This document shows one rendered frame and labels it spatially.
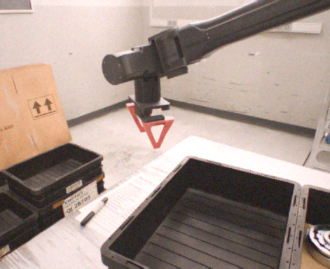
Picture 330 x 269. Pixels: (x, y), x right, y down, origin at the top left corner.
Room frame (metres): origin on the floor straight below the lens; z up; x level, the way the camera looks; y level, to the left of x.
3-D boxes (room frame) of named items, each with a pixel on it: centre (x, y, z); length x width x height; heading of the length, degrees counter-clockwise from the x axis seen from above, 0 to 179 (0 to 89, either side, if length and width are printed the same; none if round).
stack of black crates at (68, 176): (1.25, 0.55, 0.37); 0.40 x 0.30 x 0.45; 144
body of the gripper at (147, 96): (0.60, 0.03, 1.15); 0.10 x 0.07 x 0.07; 22
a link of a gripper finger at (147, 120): (0.57, 0.02, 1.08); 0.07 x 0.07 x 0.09; 22
